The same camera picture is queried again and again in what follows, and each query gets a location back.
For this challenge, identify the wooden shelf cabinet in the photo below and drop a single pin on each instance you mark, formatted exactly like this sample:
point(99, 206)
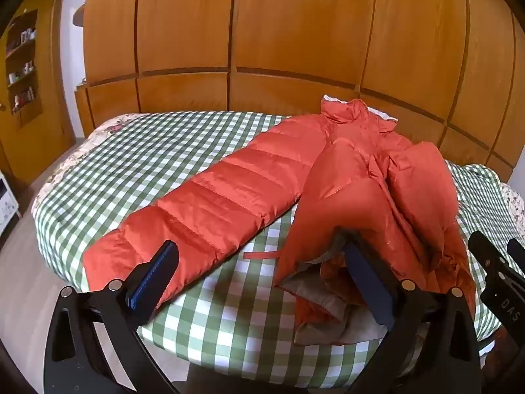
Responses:
point(37, 143)

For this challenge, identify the group of bottles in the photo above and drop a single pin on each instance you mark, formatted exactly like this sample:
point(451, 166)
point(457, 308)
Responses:
point(24, 69)

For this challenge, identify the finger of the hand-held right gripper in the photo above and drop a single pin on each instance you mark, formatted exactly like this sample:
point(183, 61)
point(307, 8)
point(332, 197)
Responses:
point(484, 250)
point(516, 254)

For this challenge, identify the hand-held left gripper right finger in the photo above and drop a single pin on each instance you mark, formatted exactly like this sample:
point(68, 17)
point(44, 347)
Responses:
point(369, 285)

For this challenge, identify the green checked bedspread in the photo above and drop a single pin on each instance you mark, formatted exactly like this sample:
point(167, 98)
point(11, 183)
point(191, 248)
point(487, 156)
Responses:
point(143, 152)

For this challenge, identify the white appliance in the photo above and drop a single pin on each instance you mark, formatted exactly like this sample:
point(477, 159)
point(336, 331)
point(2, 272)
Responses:
point(6, 205)

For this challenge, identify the wooden wardrobe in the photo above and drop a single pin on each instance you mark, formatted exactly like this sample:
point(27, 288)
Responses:
point(287, 28)

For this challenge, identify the orange puffer jacket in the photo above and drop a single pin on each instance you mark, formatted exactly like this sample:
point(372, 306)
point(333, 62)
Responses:
point(229, 197)

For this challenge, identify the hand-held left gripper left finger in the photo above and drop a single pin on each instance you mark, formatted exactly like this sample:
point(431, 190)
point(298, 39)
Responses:
point(151, 280)

